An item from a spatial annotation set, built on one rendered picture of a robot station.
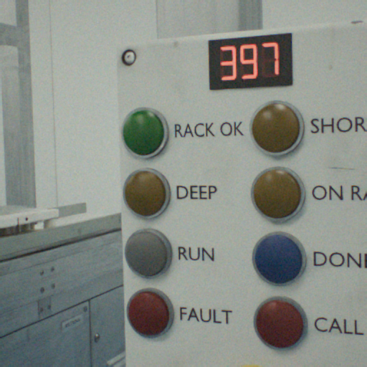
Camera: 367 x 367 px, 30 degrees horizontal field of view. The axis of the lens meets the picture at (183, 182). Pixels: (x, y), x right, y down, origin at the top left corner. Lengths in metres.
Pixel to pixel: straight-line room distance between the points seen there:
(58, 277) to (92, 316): 0.27
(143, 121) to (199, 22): 0.10
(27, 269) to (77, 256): 0.19
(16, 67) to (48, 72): 3.01
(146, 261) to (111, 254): 1.32
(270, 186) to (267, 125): 0.03
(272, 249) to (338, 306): 0.05
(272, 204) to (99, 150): 4.30
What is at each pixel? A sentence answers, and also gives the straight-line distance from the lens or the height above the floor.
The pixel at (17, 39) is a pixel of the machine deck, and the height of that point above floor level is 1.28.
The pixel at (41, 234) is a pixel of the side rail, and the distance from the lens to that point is 1.45.
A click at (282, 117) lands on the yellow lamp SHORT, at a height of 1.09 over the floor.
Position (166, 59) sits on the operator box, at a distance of 0.40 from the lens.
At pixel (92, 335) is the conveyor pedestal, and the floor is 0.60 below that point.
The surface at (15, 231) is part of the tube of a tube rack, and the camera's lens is 1.48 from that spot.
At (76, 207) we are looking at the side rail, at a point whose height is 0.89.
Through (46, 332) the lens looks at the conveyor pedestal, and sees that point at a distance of 1.59.
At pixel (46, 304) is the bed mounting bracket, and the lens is 1.56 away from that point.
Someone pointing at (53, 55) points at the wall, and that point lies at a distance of 4.89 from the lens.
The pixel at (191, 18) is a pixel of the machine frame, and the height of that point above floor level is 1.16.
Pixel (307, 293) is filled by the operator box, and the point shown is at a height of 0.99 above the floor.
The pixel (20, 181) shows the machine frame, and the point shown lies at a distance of 1.89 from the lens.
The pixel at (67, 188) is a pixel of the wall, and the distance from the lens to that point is 4.81.
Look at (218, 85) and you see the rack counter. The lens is 0.39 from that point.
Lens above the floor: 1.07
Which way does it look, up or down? 3 degrees down
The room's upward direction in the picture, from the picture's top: 2 degrees counter-clockwise
